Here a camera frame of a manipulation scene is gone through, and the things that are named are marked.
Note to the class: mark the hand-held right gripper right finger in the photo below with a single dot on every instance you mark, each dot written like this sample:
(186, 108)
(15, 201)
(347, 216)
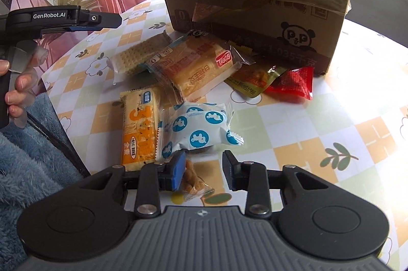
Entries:
(230, 169)

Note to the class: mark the person's left hand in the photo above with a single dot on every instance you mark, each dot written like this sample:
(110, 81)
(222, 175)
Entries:
(22, 80)

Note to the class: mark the red snack packet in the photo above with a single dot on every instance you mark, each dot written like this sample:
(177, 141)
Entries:
(291, 83)

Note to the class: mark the blue fleece garment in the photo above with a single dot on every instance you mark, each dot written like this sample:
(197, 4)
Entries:
(28, 178)

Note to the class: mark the orange bread packet red label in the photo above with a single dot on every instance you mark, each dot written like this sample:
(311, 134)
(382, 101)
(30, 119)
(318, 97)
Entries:
(194, 67)

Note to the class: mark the brown cardboard box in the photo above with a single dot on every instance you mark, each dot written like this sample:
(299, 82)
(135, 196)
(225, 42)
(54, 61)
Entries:
(255, 3)

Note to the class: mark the gold snack packet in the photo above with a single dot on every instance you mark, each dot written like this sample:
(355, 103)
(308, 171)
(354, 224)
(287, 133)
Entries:
(251, 80)

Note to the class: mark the clear cracker packet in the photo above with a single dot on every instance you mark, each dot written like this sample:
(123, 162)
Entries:
(137, 56)

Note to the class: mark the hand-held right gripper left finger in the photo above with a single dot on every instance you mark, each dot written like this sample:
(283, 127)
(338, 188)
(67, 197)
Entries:
(178, 171)

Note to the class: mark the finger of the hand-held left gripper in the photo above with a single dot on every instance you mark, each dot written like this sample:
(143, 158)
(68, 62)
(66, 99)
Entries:
(105, 20)

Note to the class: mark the orange biscuit packet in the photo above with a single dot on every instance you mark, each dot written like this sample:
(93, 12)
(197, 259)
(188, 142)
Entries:
(140, 127)

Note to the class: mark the clear packet of brown nuts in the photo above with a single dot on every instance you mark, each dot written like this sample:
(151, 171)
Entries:
(194, 182)

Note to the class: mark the white packet with blue spots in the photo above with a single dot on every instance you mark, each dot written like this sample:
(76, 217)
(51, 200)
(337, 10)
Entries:
(197, 127)

